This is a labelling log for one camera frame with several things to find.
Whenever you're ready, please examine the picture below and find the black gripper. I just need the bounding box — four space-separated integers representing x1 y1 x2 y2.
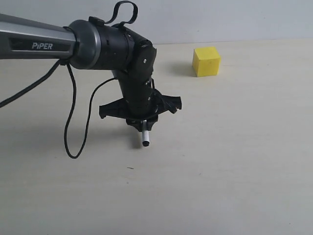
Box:
99 78 182 132

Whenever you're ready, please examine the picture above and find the black and white marker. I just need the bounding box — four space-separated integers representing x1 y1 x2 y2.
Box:
141 120 150 147

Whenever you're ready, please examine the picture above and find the yellow foam cube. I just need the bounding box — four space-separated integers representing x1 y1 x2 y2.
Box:
192 47 221 77

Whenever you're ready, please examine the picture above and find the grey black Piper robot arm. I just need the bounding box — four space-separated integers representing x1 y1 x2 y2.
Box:
0 14 182 131

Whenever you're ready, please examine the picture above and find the black cable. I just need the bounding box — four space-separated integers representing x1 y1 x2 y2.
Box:
0 0 157 159

